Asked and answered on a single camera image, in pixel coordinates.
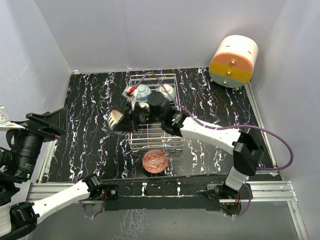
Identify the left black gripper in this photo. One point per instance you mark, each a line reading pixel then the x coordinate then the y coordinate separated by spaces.
pixel 55 122

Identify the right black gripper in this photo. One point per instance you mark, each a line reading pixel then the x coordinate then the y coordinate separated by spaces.
pixel 128 122

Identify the white bowl brown rim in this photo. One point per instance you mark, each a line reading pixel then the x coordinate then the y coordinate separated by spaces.
pixel 114 118

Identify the blue white patterned bowl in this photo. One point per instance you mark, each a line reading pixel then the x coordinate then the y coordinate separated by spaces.
pixel 143 92

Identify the red patterned bowl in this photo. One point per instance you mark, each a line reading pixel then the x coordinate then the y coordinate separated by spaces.
pixel 155 161

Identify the pale green bowl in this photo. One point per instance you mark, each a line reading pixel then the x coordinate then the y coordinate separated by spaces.
pixel 167 91

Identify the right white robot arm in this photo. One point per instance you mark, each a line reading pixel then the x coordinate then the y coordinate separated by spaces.
pixel 243 144

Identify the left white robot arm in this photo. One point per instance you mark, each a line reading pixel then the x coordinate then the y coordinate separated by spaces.
pixel 20 219

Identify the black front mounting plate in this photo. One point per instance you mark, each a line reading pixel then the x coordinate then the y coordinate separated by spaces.
pixel 167 192

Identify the pastel round drawer cabinet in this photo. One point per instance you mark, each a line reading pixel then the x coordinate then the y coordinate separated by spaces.
pixel 233 63

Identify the silver wire dish rack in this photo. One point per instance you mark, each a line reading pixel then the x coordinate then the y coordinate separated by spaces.
pixel 151 135

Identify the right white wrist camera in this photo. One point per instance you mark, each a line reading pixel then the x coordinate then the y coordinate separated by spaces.
pixel 130 93

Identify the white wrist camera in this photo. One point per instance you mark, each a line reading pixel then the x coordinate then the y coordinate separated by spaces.
pixel 5 122
pixel 130 93

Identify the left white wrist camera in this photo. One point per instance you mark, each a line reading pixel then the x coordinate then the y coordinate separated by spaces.
pixel 5 122

